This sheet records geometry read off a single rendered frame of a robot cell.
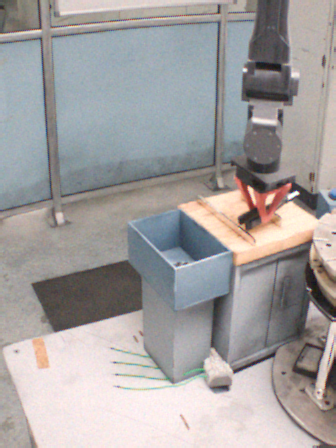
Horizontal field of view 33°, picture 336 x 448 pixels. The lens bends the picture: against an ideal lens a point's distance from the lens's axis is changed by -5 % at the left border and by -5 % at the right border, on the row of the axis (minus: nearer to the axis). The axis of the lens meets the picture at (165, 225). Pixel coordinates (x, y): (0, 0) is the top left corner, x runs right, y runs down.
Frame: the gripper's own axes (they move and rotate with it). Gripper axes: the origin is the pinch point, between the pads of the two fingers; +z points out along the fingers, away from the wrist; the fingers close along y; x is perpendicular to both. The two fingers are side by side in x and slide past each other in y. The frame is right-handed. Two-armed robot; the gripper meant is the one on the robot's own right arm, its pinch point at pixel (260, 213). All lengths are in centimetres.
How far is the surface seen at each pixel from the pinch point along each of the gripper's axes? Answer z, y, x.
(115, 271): 115, -139, 31
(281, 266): 9.9, 3.9, 2.6
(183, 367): 27.0, 1.6, -16.6
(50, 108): 52, -201, 28
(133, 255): 8.2, -11.2, -18.9
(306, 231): 3.5, 4.7, 7.1
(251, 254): 3.7, 4.6, -5.2
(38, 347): 30, -21, -38
